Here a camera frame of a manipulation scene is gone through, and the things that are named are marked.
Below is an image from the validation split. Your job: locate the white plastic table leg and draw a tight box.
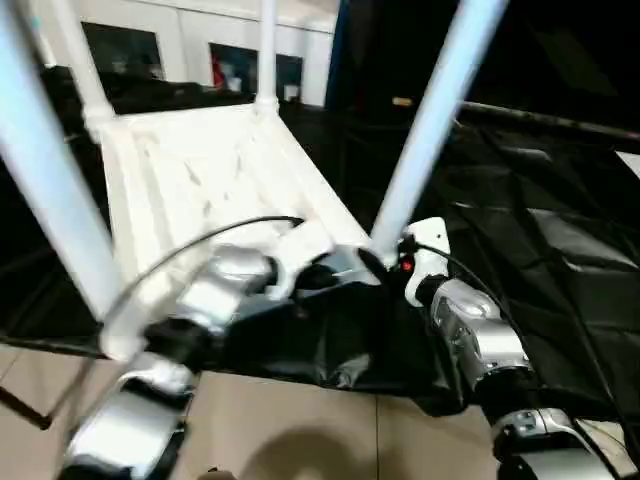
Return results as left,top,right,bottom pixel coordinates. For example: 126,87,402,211
0,0,141,361
255,0,282,114
368,0,509,264
50,0,117,137

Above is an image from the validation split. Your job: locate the white glass-door cabinet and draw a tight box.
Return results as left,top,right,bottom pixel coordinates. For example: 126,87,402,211
30,0,343,107

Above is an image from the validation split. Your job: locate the grey metal frame leg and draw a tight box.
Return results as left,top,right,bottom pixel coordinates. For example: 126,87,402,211
0,385,53,432

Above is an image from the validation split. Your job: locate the dark metal rod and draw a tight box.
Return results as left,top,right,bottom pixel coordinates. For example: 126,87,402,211
460,99,640,137

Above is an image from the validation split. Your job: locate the black work mat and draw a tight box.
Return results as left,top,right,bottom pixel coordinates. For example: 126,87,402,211
0,65,640,421

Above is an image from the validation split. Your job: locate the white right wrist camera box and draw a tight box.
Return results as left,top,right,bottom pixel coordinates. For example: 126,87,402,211
397,216,452,308

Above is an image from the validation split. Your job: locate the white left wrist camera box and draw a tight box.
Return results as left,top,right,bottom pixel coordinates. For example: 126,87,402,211
263,221,337,303

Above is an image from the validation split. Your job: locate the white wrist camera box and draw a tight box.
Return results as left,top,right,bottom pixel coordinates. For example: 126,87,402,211
397,216,452,308
263,221,337,303

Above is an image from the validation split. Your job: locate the white plastic table top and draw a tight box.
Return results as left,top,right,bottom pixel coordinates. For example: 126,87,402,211
95,100,387,361

